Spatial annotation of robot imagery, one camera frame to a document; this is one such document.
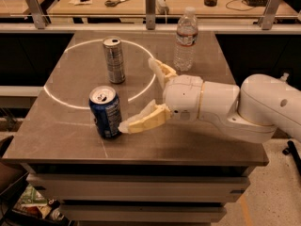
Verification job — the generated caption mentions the scissors with grey handles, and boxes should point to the scissors with grey handles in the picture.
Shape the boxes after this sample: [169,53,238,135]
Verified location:
[104,0,130,8]

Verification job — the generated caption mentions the white power strip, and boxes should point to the white power strip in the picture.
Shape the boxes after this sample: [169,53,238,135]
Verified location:
[156,0,169,15]

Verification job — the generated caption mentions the metal bracket post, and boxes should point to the metal bracket post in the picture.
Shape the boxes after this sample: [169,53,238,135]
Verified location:
[258,0,282,30]
[145,0,155,30]
[25,0,48,29]

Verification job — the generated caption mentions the grey drawer cabinet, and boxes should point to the grey drawer cabinet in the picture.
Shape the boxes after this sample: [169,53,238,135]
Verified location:
[27,164,254,226]

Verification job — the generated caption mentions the silver slim energy can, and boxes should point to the silver slim energy can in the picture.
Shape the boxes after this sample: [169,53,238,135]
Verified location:
[103,37,125,84]

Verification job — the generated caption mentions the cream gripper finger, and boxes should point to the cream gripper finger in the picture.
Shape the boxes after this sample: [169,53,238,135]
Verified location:
[119,100,171,134]
[148,57,177,89]

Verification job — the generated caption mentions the right metal bracket post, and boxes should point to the right metal bracket post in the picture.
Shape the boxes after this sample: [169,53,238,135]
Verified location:
[258,0,282,30]

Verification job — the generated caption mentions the left metal bracket post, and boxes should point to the left metal bracket post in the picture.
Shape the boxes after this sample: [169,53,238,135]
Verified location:
[25,0,48,29]

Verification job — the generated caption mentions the middle metal bracket post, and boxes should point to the middle metal bracket post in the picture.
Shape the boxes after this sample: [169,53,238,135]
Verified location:
[145,0,155,30]

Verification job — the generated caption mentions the clear plastic water bottle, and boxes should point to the clear plastic water bottle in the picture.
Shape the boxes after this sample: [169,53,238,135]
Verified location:
[173,7,198,72]

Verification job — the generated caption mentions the small clear bottle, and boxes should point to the small clear bottle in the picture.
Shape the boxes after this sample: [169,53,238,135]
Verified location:
[280,73,290,82]

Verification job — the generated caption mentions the blue pepsi can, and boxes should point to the blue pepsi can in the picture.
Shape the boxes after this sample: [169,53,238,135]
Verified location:
[88,86,122,138]

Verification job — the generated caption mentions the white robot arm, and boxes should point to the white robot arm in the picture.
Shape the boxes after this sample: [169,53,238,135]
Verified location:
[119,58,301,143]

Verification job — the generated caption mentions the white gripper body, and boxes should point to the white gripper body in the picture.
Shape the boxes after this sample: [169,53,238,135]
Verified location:
[163,74,203,121]

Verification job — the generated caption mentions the green snack bag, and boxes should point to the green snack bag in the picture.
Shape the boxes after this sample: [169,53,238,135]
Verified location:
[18,185,48,207]

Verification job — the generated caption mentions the black chair base leg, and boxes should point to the black chair base leg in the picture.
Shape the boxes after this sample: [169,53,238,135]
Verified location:
[282,140,301,176]

